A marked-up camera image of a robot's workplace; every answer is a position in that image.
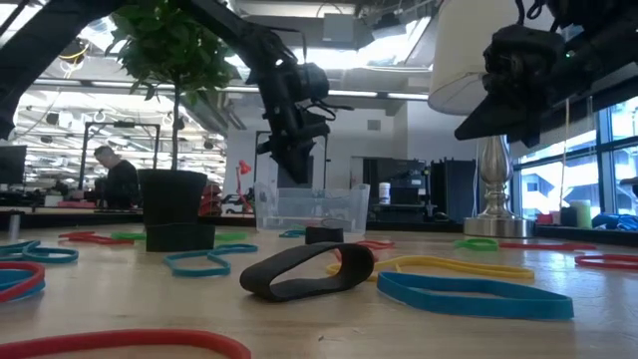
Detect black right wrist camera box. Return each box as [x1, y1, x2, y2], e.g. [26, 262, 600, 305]
[481, 23, 568, 97]

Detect person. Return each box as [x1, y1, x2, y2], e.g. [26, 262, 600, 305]
[91, 145, 142, 210]

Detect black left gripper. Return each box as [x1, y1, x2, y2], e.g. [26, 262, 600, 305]
[256, 99, 315, 184]

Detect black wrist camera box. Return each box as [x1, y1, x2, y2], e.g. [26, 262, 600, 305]
[302, 119, 333, 145]
[481, 23, 568, 97]

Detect clear plastic bin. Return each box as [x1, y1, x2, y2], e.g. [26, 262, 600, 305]
[253, 180, 372, 236]

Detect grey metal post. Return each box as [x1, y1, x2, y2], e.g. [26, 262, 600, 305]
[6, 209, 23, 243]

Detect yellow rubber band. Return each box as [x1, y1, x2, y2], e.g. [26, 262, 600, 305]
[326, 254, 536, 281]

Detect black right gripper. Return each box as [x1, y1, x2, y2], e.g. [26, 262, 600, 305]
[454, 44, 614, 150]

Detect blue rubber band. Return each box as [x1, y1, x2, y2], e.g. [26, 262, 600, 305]
[0, 268, 47, 304]
[376, 271, 575, 321]

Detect black monitor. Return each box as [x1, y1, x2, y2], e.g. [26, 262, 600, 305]
[0, 145, 28, 186]

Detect blue cloth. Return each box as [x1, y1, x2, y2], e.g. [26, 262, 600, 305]
[591, 212, 638, 232]

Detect white shade silver table lamp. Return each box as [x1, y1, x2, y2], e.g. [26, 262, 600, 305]
[428, 0, 567, 239]

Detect black equipment cabinet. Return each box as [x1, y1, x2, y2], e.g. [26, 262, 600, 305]
[430, 158, 479, 224]
[362, 158, 429, 223]

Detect black aluminium frame rail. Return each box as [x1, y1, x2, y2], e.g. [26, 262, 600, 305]
[0, 207, 147, 231]
[206, 214, 466, 233]
[533, 223, 638, 247]

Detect black frame stand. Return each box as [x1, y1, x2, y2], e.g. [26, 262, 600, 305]
[78, 121, 161, 191]
[252, 130, 331, 191]

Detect green artificial plant black pot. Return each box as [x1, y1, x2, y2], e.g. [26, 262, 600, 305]
[103, 0, 236, 226]

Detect red desk lamp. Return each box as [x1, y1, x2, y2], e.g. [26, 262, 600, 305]
[235, 159, 254, 213]

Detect green roll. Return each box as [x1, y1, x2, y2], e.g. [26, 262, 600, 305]
[570, 199, 592, 229]

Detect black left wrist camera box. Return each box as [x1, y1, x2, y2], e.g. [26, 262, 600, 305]
[302, 119, 333, 145]

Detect thin red rubber band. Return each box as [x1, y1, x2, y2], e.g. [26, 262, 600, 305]
[0, 260, 253, 359]
[498, 240, 598, 252]
[573, 253, 638, 272]
[57, 229, 137, 246]
[334, 239, 396, 264]

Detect red crate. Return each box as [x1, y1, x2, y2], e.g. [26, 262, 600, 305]
[198, 182, 224, 217]

